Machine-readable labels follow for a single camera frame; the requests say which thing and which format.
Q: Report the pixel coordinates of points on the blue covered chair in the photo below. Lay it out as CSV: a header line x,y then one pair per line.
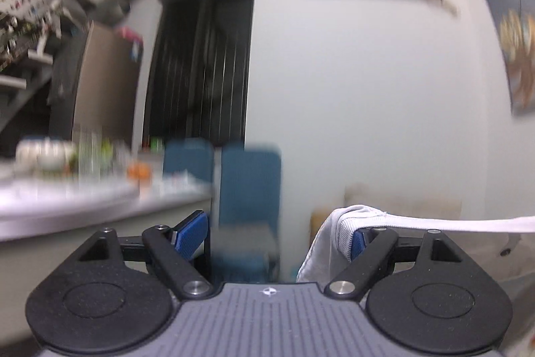
x,y
194,156
245,244

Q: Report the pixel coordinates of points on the white t-shirt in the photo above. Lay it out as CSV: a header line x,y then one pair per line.
x,y
504,248

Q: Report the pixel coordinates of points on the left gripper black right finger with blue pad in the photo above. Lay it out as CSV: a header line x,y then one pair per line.
x,y
369,267

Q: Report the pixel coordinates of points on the brown cabinet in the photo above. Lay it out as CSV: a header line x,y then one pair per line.
x,y
94,85

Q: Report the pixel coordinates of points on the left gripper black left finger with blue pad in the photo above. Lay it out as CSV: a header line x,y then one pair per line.
x,y
170,252

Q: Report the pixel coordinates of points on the yellow headboard cushion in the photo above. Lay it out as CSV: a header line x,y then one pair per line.
x,y
320,225

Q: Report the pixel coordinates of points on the grey pillow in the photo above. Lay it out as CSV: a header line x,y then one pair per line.
x,y
398,204

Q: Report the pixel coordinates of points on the white dining table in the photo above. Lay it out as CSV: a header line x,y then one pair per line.
x,y
37,207

